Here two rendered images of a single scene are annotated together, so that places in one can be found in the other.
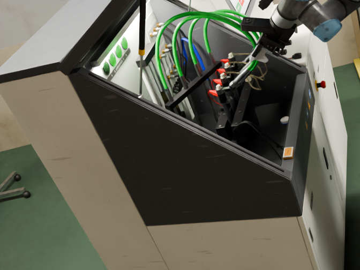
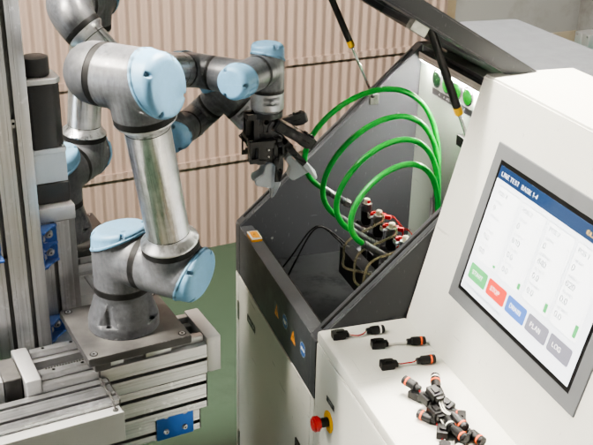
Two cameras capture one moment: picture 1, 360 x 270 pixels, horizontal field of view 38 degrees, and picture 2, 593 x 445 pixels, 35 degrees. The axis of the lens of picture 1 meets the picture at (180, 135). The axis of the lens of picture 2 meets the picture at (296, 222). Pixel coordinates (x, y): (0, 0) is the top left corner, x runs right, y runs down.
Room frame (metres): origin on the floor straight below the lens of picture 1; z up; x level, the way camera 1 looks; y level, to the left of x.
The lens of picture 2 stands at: (3.11, -1.97, 2.06)
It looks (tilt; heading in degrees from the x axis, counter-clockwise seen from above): 24 degrees down; 133
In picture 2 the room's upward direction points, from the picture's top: 1 degrees clockwise
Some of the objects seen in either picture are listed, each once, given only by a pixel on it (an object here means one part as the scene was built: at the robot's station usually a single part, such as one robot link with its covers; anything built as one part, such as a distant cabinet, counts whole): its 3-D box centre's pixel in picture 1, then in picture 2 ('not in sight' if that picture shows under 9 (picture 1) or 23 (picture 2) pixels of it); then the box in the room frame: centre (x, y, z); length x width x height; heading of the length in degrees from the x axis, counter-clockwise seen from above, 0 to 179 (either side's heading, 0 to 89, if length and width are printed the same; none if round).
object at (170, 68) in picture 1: (164, 50); not in sight; (2.05, -0.08, 1.20); 0.13 x 0.03 x 0.31; 152
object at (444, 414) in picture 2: not in sight; (439, 408); (2.29, -0.67, 1.01); 0.23 x 0.11 x 0.06; 152
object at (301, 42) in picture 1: (288, 32); (429, 415); (2.26, -0.66, 0.96); 0.70 x 0.22 x 0.03; 152
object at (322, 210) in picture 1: (325, 216); (270, 433); (1.59, -0.42, 0.44); 0.65 x 0.02 x 0.68; 152
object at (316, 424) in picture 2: (321, 84); (320, 423); (1.98, -0.66, 0.80); 0.05 x 0.04 x 0.05; 152
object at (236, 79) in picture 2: not in sight; (237, 77); (1.68, -0.63, 1.53); 0.11 x 0.11 x 0.08; 16
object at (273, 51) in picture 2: not in sight; (266, 67); (1.67, -0.53, 1.53); 0.09 x 0.08 x 0.11; 106
